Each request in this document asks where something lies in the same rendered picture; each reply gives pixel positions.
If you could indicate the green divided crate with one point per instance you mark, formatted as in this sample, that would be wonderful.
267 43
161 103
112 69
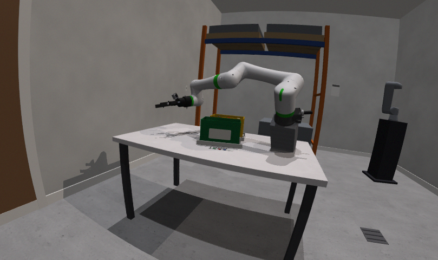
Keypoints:
220 130

